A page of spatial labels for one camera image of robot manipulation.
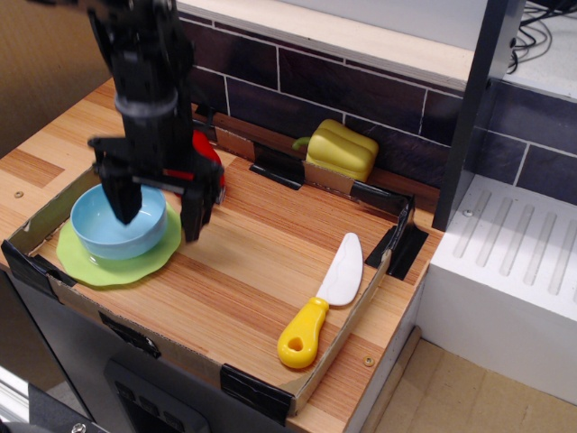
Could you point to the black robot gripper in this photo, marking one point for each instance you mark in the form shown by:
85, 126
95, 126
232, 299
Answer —
156, 149

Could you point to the light blue plastic bowl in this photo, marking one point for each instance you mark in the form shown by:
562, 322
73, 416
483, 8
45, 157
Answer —
102, 234

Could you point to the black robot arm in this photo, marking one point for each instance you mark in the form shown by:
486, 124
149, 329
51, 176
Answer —
150, 57

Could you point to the light green plastic plate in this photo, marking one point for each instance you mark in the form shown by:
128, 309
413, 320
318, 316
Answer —
82, 266

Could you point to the red toy bell pepper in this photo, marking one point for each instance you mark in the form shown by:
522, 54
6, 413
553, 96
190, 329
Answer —
205, 149

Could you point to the cardboard tray border with tape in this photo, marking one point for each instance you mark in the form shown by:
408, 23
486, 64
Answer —
216, 308

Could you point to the yellow toy bell pepper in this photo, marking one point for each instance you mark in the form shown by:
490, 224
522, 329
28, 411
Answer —
335, 147

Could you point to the black toy oven front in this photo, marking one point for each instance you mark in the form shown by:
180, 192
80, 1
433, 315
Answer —
123, 388

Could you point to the white toy sink drainboard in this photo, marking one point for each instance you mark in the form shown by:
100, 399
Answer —
500, 290

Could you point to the toy knife yellow handle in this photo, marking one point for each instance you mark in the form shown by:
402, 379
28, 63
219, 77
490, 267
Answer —
299, 341

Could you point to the dark grey vertical post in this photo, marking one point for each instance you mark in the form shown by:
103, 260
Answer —
489, 65

